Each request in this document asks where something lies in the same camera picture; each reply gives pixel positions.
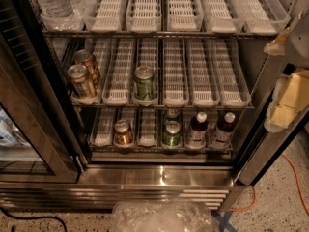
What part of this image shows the right dark bottle white cap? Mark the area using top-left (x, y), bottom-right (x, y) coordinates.
top-left (210, 112), bottom-right (236, 150)

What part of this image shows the clear plastic wrap bundle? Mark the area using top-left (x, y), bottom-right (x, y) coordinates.
top-left (111, 201), bottom-right (219, 232)

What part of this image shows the green soda can shelf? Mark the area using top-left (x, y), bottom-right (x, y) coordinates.
top-left (134, 66), bottom-right (156, 101)

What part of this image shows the rear gold can middle shelf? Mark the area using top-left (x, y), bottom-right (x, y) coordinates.
top-left (74, 49), bottom-right (100, 89)

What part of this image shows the glass fridge door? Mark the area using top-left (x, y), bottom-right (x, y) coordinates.
top-left (0, 0), bottom-right (85, 184)

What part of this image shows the rear green can bottom shelf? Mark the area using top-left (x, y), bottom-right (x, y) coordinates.
top-left (164, 109), bottom-right (181, 122)

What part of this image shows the front gold can middle shelf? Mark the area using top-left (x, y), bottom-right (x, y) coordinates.
top-left (67, 64), bottom-right (96, 98)

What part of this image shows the wire shelf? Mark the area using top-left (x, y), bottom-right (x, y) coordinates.
top-left (43, 30), bottom-right (277, 40)
top-left (72, 103), bottom-right (255, 110)
top-left (90, 145), bottom-right (233, 155)

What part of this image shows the gold can shelf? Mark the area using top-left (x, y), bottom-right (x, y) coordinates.
top-left (67, 64), bottom-right (96, 98)
top-left (74, 49), bottom-right (100, 89)

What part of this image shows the top wire shelf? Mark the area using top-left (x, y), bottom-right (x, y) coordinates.
top-left (43, 30), bottom-right (277, 40)

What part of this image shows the middle wire shelf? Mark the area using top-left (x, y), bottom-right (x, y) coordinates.
top-left (72, 103), bottom-right (255, 110)

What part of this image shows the dark bottle white cap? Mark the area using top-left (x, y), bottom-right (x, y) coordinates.
top-left (210, 112), bottom-right (236, 150)
top-left (186, 112), bottom-right (208, 149)

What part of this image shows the copper can bottom shelf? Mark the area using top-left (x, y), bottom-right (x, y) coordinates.
top-left (114, 120), bottom-right (133, 146)

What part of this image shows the stainless steel fridge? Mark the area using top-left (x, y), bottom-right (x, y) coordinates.
top-left (0, 0), bottom-right (308, 211)

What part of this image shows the left dark bottle white cap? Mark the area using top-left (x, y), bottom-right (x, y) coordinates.
top-left (186, 112), bottom-right (208, 149)

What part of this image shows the bottom wire shelf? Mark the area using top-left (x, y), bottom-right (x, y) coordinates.
top-left (90, 145), bottom-right (233, 155)

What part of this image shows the blue tape cross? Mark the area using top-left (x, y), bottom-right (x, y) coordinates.
top-left (211, 211), bottom-right (238, 232)

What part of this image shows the front green can bottom shelf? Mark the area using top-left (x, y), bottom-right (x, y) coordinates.
top-left (162, 121), bottom-right (181, 147)

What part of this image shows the black cable on floor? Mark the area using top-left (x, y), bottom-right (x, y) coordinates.
top-left (0, 207), bottom-right (68, 232)

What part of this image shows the orange cable on floor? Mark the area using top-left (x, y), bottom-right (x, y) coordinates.
top-left (229, 154), bottom-right (309, 217)

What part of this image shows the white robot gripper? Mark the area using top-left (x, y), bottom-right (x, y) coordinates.
top-left (264, 11), bottom-right (309, 133)

